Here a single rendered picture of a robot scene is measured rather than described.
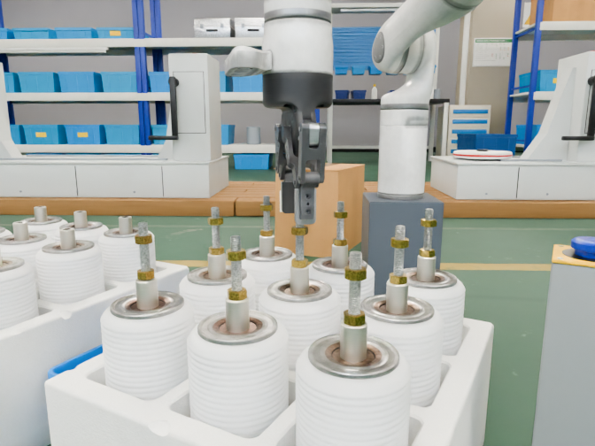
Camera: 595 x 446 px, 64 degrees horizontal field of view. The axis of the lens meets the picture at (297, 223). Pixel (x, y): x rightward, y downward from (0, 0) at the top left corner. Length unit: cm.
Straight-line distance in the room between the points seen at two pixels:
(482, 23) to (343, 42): 178
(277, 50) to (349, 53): 596
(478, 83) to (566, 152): 409
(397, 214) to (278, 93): 49
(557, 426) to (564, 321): 11
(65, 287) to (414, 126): 66
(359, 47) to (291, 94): 599
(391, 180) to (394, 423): 61
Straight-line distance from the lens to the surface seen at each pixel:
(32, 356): 75
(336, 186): 158
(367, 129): 881
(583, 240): 54
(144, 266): 52
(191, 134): 256
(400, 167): 94
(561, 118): 288
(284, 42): 50
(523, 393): 93
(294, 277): 55
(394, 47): 92
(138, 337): 50
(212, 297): 58
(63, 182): 276
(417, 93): 94
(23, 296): 75
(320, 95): 50
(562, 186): 273
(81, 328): 78
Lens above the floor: 44
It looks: 11 degrees down
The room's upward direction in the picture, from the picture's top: straight up
